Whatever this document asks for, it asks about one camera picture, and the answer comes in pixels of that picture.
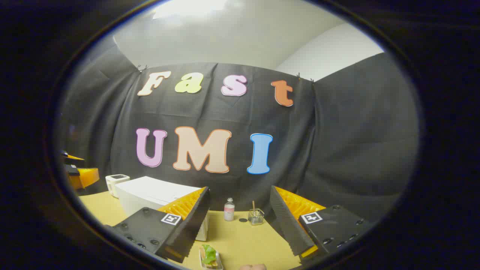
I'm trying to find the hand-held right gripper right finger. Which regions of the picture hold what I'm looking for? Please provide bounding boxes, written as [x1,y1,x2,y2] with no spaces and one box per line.
[269,185,372,265]

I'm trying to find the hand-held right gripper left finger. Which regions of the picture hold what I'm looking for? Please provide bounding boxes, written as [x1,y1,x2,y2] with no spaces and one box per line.
[104,186,211,264]

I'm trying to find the sandwich with green lettuce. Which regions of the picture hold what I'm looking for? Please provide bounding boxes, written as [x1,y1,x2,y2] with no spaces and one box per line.
[201,244,220,267]

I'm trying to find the white microwave oven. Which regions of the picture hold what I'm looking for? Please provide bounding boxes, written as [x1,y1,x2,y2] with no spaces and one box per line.
[115,176,209,242]

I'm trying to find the white toaster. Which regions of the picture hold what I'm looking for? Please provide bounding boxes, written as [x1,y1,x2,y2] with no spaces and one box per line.
[105,174,131,198]

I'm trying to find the glass jar with stick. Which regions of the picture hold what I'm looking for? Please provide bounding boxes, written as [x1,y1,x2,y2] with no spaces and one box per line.
[248,201,265,225]

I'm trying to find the small bottle with pink label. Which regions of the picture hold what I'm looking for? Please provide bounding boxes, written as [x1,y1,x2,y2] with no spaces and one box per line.
[224,198,235,222]

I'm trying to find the small white tray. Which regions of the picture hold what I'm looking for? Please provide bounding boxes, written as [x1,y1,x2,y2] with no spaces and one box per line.
[199,247,224,270]

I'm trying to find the black backdrop cloth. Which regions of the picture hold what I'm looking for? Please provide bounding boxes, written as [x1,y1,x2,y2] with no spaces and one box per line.
[56,36,420,233]

